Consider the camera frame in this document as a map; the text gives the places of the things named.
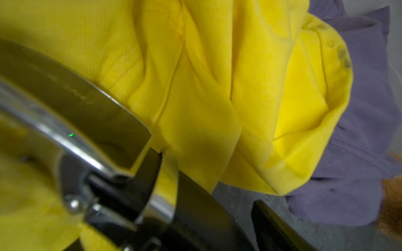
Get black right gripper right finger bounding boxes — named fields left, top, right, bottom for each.
left=251, top=200, right=317, bottom=251

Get black leather belt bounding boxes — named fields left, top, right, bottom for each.
left=1, top=40, right=179, bottom=251

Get yellow trousers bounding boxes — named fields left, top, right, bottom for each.
left=1, top=1, right=353, bottom=251

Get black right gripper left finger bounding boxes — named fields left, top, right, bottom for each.
left=160, top=172, right=254, bottom=251

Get purple garment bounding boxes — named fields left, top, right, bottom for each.
left=285, top=1, right=402, bottom=227

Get brown teddy bear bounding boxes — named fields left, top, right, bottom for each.
left=376, top=152, right=402, bottom=242

